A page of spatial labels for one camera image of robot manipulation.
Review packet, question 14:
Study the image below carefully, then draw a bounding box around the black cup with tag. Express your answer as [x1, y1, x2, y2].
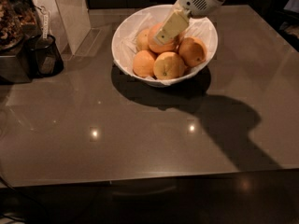
[25, 35, 64, 77]

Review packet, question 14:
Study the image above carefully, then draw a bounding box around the white bowl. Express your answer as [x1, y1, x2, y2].
[111, 4, 219, 88]

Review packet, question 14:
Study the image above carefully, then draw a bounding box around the white paper bowl liner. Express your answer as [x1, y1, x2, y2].
[114, 11, 216, 86]

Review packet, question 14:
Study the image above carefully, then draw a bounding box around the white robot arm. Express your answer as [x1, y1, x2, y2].
[154, 0, 226, 45]

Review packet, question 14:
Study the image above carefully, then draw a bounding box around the white paper bag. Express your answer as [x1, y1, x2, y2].
[32, 0, 91, 54]

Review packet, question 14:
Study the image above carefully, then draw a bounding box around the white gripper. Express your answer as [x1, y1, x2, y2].
[154, 0, 223, 45]

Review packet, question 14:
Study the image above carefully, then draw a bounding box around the orange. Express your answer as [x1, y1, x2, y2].
[148, 22, 178, 54]
[133, 50, 156, 77]
[153, 51, 185, 80]
[178, 36, 207, 67]
[136, 29, 150, 51]

